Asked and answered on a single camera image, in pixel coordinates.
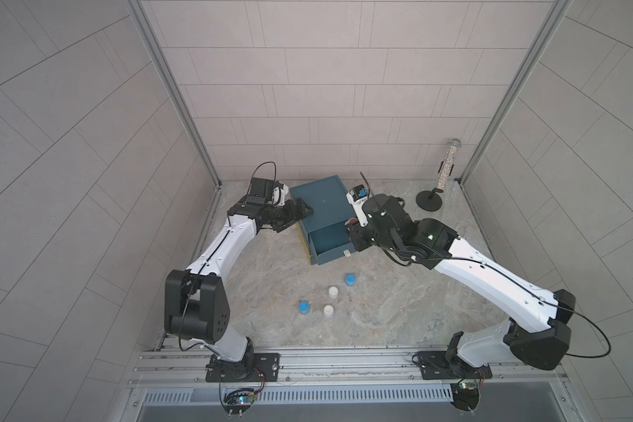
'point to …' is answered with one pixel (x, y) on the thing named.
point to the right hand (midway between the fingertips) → (347, 227)
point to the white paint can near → (328, 311)
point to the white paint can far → (333, 293)
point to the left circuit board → (238, 400)
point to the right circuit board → (465, 396)
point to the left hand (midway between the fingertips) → (308, 212)
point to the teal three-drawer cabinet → (323, 230)
